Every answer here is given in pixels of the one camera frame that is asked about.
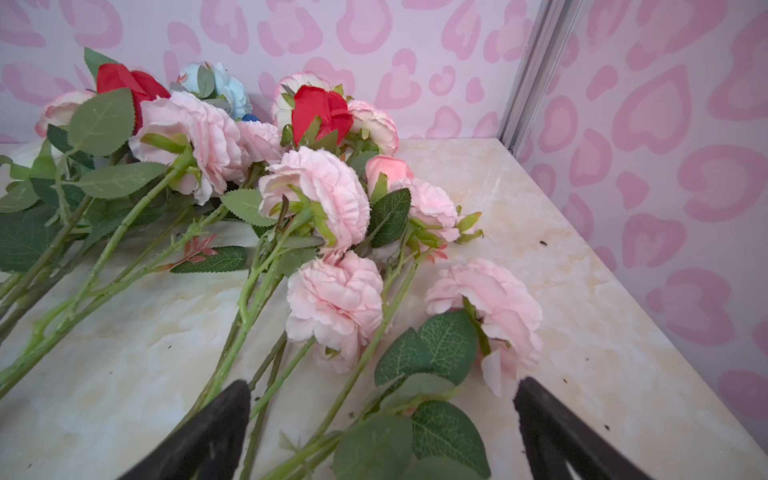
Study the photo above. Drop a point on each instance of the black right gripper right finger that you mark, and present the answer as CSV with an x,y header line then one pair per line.
x,y
559,445

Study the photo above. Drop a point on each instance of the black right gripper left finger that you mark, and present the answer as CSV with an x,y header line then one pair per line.
x,y
207,446

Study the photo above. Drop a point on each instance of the large pink peony stem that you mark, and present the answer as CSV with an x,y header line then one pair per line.
x,y
478,315

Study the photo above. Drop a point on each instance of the pink peony stem with bud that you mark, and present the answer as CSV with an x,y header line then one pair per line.
x,y
308,193

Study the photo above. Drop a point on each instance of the red rose stem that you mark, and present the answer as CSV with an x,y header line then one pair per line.
x,y
84,188
319,119

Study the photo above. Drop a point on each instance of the light blue rose stem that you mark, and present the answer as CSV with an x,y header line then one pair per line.
x,y
214,84

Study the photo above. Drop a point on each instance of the pink peony stem pile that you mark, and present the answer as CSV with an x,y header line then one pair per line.
x,y
188,229

